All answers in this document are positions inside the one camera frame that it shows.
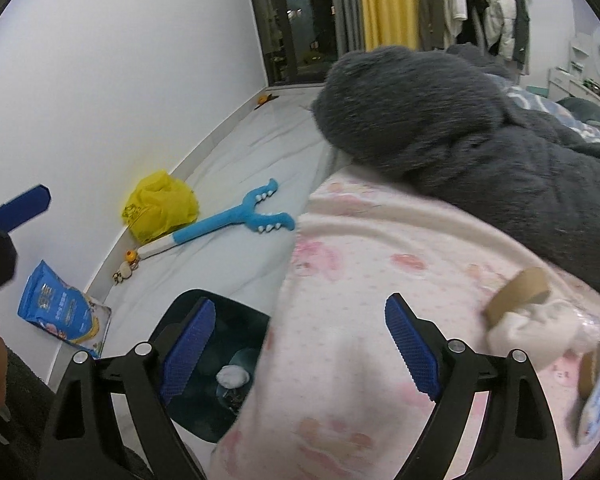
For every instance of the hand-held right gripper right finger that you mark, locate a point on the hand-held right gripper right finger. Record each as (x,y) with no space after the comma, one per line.
(412,345)

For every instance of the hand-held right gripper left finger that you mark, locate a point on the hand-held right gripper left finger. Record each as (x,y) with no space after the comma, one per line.
(187,355)

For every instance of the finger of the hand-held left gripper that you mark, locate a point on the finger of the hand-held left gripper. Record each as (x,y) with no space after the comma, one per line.
(22,205)

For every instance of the dark trash bin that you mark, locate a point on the dark trash bin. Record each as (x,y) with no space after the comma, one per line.
(205,420)

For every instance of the pink printed bed sheet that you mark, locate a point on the pink printed bed sheet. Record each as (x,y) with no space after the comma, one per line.
(355,285)

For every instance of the small beige toy figures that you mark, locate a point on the small beige toy figures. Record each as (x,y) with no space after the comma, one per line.
(122,274)

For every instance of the yellow plastic bag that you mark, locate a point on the yellow plastic bag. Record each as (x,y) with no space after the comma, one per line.
(155,210)

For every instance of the blue plush claw toy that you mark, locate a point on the blue plush claw toy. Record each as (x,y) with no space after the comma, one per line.
(220,222)

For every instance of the dark grey fleece blanket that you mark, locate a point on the dark grey fleece blanket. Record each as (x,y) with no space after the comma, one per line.
(455,135)

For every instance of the small orange floor toy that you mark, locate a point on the small orange floor toy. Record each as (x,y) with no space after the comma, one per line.
(264,99)

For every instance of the blue patterned duvet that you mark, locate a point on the blue patterned duvet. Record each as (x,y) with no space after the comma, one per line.
(530,100)

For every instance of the dark blue pillow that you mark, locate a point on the dark blue pillow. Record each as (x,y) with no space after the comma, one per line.
(585,109)

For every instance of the white dresser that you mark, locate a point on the white dresser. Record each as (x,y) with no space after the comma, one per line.
(575,70)

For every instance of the glass balcony door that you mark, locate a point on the glass balcony door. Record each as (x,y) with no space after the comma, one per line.
(295,20)

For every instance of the grey hanging coat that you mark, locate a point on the grey hanging coat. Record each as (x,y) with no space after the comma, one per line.
(520,30)

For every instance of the yellow curtain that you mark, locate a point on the yellow curtain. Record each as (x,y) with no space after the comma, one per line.
(387,5)

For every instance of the beige hanging shirt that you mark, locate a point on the beige hanging shirt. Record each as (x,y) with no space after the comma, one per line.
(440,5)

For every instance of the white puffer jacket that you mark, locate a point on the white puffer jacket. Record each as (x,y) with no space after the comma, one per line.
(500,15)

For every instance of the grey curtain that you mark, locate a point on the grey curtain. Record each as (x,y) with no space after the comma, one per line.
(345,5)

